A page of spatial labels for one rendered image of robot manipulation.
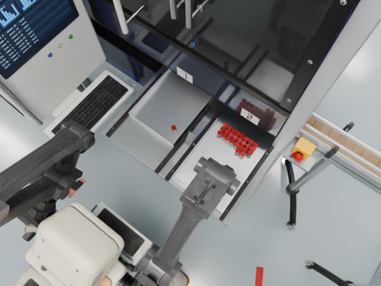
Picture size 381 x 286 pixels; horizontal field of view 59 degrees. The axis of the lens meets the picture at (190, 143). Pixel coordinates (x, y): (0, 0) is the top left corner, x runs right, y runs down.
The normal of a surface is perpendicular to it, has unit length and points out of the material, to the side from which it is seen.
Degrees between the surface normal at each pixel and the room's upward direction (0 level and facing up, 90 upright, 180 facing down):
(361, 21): 90
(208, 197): 8
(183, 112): 0
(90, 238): 43
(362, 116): 0
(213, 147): 0
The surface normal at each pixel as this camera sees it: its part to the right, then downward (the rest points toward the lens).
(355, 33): -0.60, 0.75
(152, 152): -0.01, -0.36
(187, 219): -0.48, 0.50
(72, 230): 0.40, -0.77
